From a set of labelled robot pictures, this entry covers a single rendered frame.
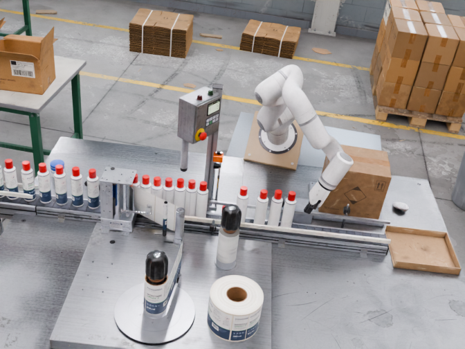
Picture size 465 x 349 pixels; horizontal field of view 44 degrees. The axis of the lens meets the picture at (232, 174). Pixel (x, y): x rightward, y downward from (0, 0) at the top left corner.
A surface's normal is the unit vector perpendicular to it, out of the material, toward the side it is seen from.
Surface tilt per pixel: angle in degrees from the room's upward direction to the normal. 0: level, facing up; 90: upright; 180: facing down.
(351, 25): 90
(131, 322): 0
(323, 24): 90
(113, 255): 0
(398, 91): 87
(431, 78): 90
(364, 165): 0
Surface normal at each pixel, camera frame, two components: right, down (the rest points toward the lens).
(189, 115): -0.62, 0.39
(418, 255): 0.10, -0.82
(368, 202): -0.14, 0.54
